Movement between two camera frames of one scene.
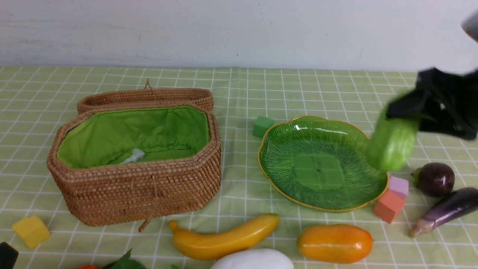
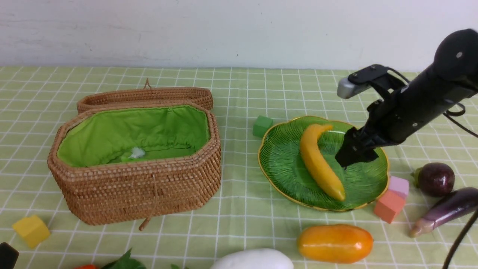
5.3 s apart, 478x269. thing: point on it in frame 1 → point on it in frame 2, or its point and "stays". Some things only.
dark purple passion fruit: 435,179 stays
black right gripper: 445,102 → 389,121
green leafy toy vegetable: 126,262 stays
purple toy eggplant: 453,205 stays
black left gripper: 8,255 stays
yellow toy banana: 208,246 → 318,166
